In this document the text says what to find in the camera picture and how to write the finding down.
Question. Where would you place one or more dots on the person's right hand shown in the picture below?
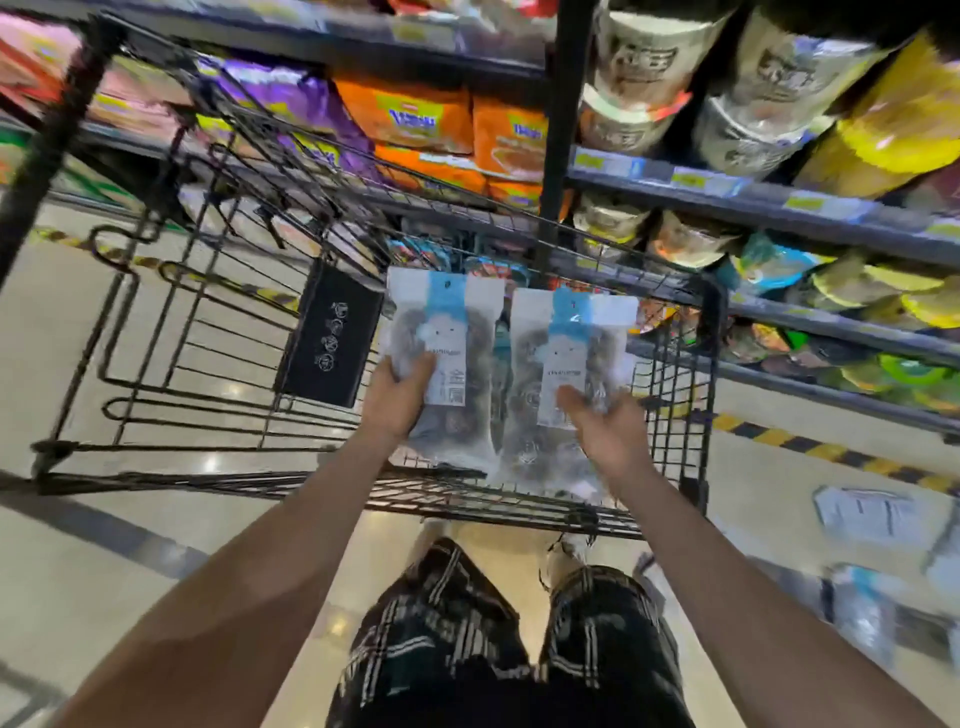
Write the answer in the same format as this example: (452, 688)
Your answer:
(615, 442)

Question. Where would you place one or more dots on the person's left hand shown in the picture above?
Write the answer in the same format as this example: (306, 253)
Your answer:
(391, 405)

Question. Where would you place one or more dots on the person's left thumb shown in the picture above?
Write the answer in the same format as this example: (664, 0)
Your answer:
(422, 367)

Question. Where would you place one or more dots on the person's right thumb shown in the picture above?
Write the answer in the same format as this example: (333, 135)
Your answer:
(577, 401)

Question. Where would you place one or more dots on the clear snack packet blue label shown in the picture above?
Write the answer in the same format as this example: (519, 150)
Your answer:
(457, 330)
(562, 352)

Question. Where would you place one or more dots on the person's right forearm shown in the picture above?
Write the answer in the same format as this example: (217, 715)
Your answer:
(742, 622)

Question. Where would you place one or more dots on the person's left forearm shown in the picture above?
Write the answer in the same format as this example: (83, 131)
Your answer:
(255, 585)

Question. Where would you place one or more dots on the black cart sign panel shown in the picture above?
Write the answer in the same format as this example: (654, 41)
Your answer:
(330, 334)

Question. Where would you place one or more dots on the person's right shoe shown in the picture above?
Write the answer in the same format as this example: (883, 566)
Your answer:
(564, 559)

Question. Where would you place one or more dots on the beige instant noodle bowl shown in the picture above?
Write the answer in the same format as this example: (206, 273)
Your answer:
(694, 240)
(609, 220)

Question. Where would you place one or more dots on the orange snack packet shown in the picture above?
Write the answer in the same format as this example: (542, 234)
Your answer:
(431, 171)
(409, 116)
(510, 142)
(517, 196)

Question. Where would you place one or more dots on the blue instant noodle bowl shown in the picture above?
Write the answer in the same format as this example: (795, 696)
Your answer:
(772, 266)

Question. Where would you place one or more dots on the black white plaid shorts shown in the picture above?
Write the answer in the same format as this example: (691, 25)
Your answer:
(457, 652)

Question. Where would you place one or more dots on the white instant noodle bowl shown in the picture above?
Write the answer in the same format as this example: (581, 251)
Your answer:
(626, 124)
(652, 56)
(802, 67)
(750, 139)

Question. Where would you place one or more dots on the dark metal store shelving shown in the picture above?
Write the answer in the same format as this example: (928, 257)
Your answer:
(559, 112)

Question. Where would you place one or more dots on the purple snack packet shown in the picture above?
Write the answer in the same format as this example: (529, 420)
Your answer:
(300, 101)

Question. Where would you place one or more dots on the row of green-lidded bowls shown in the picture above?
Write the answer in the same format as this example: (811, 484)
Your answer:
(885, 371)

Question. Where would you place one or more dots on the row of yellow-lidded bowls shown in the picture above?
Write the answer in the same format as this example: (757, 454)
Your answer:
(885, 289)

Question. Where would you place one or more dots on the row of pink snack packets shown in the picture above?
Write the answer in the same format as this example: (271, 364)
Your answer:
(127, 90)

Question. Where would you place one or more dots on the yellow instant noodle bowl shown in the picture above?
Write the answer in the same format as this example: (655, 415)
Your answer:
(892, 127)

